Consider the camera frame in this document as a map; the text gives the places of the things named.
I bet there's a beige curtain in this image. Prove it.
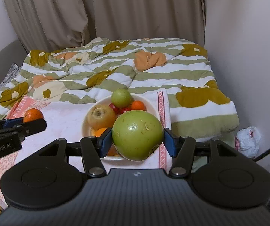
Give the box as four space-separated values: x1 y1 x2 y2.
0 0 91 53
76 0 206 46

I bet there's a small green apple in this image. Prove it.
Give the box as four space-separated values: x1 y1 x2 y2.
111 88 133 108

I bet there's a white and pink floral towel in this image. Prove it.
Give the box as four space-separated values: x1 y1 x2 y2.
0 91 171 195

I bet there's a white plastic bag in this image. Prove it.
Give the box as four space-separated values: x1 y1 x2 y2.
235 126 262 159

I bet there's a grey patterned cloth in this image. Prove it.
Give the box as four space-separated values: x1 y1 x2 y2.
0 62 23 90

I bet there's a cream plate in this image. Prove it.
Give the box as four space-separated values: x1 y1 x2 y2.
82 94 162 162

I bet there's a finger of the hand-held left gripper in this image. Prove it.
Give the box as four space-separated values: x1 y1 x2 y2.
0 117 24 134
0 119 47 143

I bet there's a yellow apple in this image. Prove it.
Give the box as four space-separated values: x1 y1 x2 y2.
87 105 117 131

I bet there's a large orange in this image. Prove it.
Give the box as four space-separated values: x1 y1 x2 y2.
93 127 121 157

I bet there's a grey bed headboard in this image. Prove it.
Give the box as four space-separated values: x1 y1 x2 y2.
0 39 28 93

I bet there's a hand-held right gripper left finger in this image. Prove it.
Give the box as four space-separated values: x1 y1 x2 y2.
37 127 113 179

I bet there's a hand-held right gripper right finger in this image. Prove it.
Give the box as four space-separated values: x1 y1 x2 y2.
164 127 247 179

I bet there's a green striped floral blanket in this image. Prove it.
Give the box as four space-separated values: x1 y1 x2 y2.
0 37 240 142

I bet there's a large green apple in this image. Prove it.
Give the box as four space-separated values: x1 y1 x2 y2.
112 110 164 162

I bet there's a small mandarin orange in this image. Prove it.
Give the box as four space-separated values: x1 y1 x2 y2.
131 100 147 112
23 108 44 123

